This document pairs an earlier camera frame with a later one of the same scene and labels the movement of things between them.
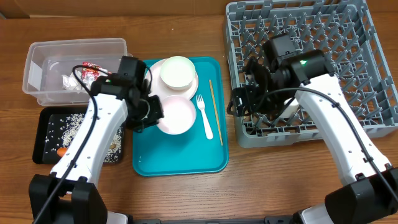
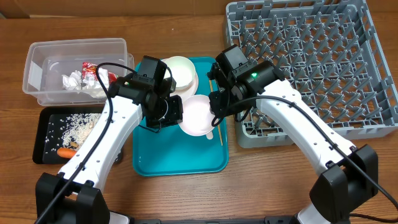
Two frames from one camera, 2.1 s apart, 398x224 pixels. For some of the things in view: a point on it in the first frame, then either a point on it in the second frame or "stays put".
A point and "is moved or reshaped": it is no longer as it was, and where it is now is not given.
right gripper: (255, 94) → (222, 99)
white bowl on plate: (177, 73) stays put
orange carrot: (61, 151) stays put
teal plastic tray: (201, 150) stays put
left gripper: (137, 125) → (176, 118)
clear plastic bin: (47, 62) stays put
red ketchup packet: (89, 73) stays put
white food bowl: (179, 115) is moved or reshaped
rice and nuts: (60, 134) stays put
